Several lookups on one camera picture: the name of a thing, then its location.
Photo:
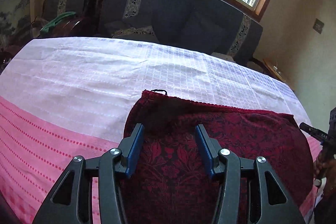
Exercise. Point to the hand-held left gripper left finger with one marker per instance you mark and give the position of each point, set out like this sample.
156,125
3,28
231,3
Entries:
135,151

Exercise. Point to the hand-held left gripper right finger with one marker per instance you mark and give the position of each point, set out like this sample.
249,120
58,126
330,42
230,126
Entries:
206,151

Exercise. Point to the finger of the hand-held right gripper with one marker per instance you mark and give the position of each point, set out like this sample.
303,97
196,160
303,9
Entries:
312,132

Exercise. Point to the maroon floral knit sweater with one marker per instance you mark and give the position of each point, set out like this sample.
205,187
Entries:
236,140

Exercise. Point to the person's right hand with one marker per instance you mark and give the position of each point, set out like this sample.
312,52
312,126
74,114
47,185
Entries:
322,165

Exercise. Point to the round wooden side table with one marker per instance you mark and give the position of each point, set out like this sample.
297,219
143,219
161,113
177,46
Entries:
275,71

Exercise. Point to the pink checked bed sheet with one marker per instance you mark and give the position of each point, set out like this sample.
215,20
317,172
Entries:
78,82

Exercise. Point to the patterned grey cushion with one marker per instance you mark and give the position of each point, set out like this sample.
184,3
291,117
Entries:
136,31

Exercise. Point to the dark blue cushion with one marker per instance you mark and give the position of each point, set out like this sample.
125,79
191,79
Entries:
203,31

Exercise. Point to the green cloth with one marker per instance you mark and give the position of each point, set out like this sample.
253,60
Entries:
56,21

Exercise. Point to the dark blue sofa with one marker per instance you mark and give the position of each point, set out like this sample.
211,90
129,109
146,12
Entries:
168,1

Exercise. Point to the painted folding screen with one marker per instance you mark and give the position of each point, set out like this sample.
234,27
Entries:
15,3

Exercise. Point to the black wall plaque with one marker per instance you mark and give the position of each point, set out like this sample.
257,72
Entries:
319,26

